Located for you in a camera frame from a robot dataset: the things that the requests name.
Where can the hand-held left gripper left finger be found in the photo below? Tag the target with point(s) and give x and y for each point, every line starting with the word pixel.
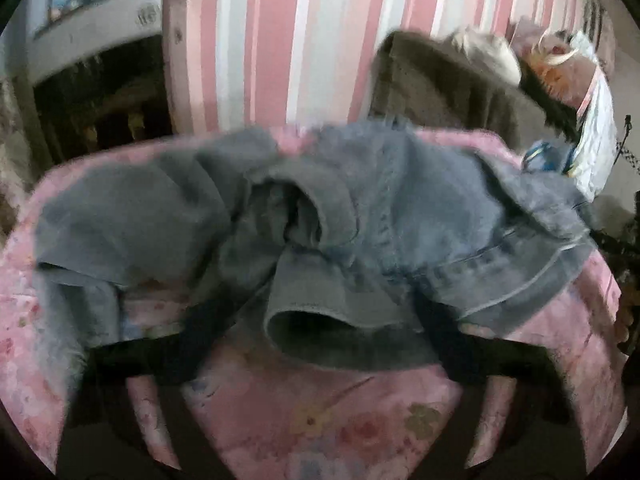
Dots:
pixel 197 342

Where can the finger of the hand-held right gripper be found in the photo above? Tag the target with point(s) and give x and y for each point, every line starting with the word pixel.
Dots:
pixel 620 246

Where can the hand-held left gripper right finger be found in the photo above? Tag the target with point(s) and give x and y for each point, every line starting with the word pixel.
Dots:
pixel 442 342

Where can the grey-blue garment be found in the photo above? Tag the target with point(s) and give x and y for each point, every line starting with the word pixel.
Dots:
pixel 380 220

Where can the person's right hand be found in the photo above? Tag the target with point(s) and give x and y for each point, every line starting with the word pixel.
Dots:
pixel 629 322

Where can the small blue item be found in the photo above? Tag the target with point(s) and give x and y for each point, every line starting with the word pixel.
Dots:
pixel 545 156

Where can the white plastic bag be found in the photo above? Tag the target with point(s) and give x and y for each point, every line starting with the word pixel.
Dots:
pixel 600 125

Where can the pink floral blanket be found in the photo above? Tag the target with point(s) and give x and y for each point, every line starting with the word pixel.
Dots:
pixel 320 425

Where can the black cloth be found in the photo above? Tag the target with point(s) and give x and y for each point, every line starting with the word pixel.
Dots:
pixel 547 97

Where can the dark brown blanket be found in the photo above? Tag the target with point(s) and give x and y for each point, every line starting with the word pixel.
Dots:
pixel 450 90

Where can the white cloth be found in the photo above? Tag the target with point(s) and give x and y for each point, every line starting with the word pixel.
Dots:
pixel 492 52

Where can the brown floral patterned cloth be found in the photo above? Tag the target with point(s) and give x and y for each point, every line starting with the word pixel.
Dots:
pixel 12 150

